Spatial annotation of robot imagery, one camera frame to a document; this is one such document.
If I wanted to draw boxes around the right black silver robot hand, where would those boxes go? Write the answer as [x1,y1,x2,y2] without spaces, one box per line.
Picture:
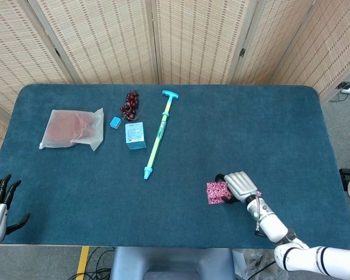
[215,171,259,205]

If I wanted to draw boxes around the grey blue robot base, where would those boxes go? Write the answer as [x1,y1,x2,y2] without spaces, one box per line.
[109,247,237,280]

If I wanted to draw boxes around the green and blue water squirter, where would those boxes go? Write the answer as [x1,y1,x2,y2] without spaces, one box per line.
[142,89,180,181]

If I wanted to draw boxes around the teal felt table cover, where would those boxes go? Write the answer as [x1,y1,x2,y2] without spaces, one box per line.
[0,83,350,251]

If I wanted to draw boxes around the clear plastic bag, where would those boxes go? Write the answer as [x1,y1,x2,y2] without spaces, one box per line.
[232,248,289,280]

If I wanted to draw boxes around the yellow floor tape strip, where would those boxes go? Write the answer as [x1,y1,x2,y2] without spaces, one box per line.
[75,246,90,280]

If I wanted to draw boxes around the translucent bag with red contents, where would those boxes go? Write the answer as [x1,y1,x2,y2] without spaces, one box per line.
[38,107,105,152]

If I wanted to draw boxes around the light blue carton box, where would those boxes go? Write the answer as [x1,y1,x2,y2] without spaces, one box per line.
[124,121,148,151]

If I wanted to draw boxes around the dark red grape bunch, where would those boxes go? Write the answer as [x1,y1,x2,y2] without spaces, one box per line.
[119,89,144,122]

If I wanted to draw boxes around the bamboo folding screen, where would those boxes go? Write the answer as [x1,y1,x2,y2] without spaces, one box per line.
[0,0,350,179]

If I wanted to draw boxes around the black floor cables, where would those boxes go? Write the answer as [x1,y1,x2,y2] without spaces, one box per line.
[67,247,117,280]

